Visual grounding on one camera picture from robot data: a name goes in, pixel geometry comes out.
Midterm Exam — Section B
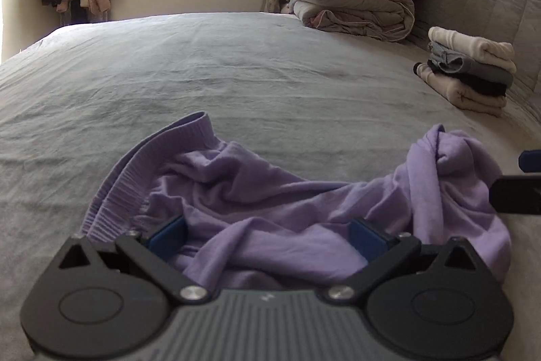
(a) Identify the beige folded garment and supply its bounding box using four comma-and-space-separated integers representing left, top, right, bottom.
416, 67, 508, 117

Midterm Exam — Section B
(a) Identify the grey bed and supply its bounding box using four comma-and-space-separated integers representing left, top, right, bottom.
0, 12, 541, 361

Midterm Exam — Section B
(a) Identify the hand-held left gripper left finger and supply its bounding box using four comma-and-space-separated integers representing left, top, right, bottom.
57, 215, 211, 304

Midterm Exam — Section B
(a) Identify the purple sweater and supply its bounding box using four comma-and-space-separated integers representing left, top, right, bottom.
82, 111, 512, 294

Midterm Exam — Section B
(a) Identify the black folded garment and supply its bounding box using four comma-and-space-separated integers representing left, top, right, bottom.
416, 63, 508, 97

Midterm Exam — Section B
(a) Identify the grey folded garment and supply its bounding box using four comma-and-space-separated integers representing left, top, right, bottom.
429, 42, 514, 87

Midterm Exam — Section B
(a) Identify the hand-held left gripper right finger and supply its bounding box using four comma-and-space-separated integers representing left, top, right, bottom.
325, 217, 485, 304

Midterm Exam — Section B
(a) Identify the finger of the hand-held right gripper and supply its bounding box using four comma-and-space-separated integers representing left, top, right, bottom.
489, 175, 541, 215
519, 150, 541, 172

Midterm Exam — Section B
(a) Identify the folded grey pink duvet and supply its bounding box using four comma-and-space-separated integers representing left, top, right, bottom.
286, 0, 416, 41

